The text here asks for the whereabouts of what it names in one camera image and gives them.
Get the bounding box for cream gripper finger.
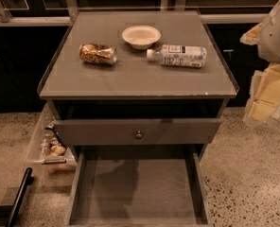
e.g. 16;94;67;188
243;63;280;124
240;23;261;45

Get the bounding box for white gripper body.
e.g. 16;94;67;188
258;0;280;63

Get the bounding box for clear plastic water bottle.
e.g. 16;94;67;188
147;44;207;68

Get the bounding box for grey drawer cabinet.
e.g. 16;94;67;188
36;9;240;163

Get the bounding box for round metal drawer knob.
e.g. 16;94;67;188
135;131;144;139

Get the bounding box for grey top drawer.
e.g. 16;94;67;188
55;118;221;146

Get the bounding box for grey open middle drawer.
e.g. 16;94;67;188
64;148;213;227

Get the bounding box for white paper bowl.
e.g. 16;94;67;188
122;26;161;50

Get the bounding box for crushed gold can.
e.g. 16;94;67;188
79;44;117;65

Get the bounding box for snack items in bin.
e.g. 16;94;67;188
39;123;66;157

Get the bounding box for black bar on floor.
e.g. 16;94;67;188
6;167;34;227

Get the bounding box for metal railing frame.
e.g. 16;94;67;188
0;0;278;26

